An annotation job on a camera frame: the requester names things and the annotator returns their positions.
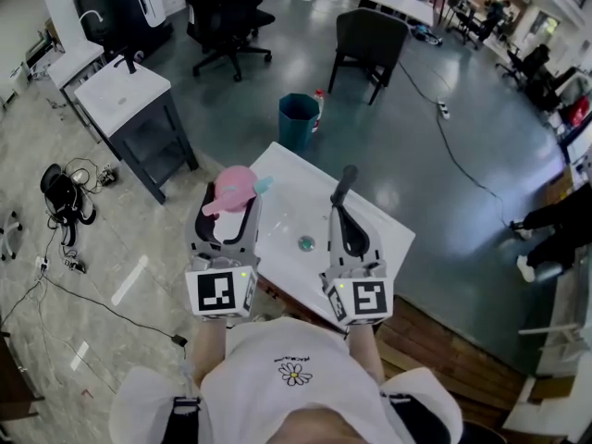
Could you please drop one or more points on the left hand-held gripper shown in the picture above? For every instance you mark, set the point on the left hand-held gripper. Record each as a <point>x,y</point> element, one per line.
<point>217,289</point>

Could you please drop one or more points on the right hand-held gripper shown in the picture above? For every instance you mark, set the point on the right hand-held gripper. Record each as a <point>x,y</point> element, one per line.
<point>361,294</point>

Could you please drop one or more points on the pink spray bottle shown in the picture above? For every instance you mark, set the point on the pink spray bottle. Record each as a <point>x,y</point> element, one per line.
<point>236,190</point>

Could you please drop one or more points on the person's left forearm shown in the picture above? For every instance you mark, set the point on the person's left forearm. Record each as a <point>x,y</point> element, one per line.
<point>205,354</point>

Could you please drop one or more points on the person's right forearm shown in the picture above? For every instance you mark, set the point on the person's right forearm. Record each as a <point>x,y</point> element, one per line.
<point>367,354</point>

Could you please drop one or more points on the plastic bottle with red cap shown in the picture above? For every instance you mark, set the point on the plastic bottle with red cap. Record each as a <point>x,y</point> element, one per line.
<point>318,109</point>

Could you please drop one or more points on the round sink drain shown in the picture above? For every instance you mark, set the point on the round sink drain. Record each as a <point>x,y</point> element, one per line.
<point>306,243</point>

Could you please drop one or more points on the black sink faucet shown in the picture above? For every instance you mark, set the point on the black sink faucet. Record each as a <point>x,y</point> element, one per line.
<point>346,185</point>

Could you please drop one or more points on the white sink basin top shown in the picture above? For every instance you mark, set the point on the white sink basin top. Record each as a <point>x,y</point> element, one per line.
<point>296,192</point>

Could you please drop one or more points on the teal trash bin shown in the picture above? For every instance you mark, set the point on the teal trash bin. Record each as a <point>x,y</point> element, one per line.
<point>296,125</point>

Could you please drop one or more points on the black power adapter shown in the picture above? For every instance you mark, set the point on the black power adapter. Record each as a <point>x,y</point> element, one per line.
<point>179,340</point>

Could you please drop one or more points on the white top dark vanity cabinet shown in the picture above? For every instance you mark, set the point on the white top dark vanity cabinet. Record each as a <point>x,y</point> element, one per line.
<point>125,95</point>

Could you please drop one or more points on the person's white flower shirt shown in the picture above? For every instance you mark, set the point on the person's white flower shirt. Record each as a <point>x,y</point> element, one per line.
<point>287,386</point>

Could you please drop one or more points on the small white floor power strip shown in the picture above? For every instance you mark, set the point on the small white floor power strip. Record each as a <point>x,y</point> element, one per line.
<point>42,265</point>

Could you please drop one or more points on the short black faucet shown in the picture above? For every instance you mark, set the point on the short black faucet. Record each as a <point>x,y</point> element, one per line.
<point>129,62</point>

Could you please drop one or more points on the grey upholstered chair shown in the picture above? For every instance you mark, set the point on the grey upholstered chair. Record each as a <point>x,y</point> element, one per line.
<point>370,40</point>

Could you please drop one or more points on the black office chair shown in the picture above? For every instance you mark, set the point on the black office chair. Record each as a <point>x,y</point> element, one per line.
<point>226,21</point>

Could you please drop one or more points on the white counter unit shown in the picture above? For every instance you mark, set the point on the white counter unit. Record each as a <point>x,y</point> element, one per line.
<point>74,63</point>

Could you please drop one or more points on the black and white machine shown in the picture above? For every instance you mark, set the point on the black and white machine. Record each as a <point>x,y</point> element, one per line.
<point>120,12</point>

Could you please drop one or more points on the long white table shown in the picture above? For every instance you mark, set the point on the long white table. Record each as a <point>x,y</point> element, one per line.
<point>393,0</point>

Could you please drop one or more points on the white curved faucet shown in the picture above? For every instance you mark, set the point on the white curved faucet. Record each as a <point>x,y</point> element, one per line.
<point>91,16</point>

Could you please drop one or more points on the black swivel chair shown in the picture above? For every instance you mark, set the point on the black swivel chair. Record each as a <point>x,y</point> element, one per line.
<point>527,63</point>

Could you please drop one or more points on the red bag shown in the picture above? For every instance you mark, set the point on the red bag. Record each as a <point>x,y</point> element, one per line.
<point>579,110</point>

